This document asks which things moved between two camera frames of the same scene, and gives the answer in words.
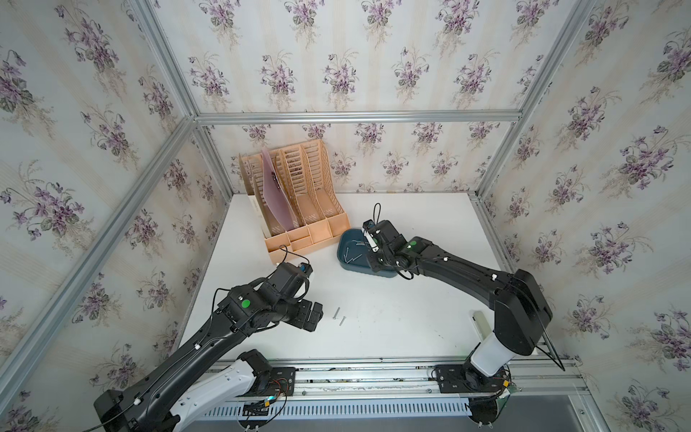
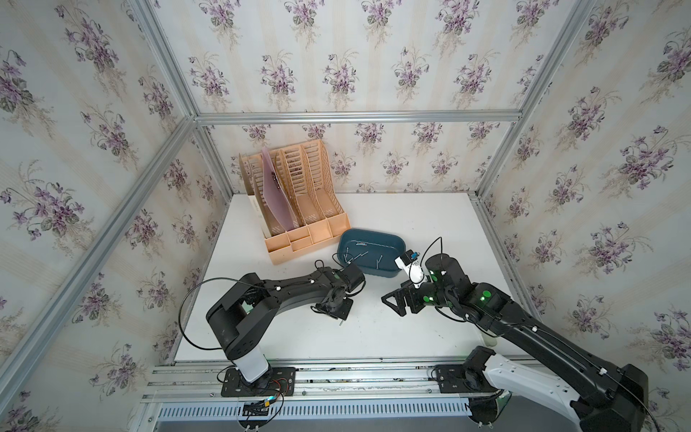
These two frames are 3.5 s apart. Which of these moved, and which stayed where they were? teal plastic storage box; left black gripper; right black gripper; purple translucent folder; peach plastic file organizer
Moved: left black gripper; right black gripper
Stayed: purple translucent folder; teal plastic storage box; peach plastic file organizer
